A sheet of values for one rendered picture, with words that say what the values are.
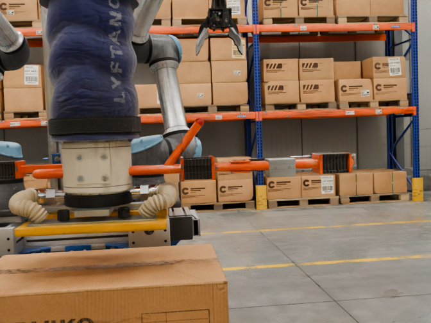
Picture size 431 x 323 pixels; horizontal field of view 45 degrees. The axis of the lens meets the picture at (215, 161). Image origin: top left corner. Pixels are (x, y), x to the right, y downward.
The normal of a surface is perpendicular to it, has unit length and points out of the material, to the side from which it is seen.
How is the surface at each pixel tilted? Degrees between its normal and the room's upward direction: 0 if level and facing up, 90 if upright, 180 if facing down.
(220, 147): 90
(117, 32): 110
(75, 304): 90
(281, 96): 92
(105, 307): 90
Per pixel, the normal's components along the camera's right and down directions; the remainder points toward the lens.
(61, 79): -0.69, -0.19
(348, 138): 0.11, 0.05
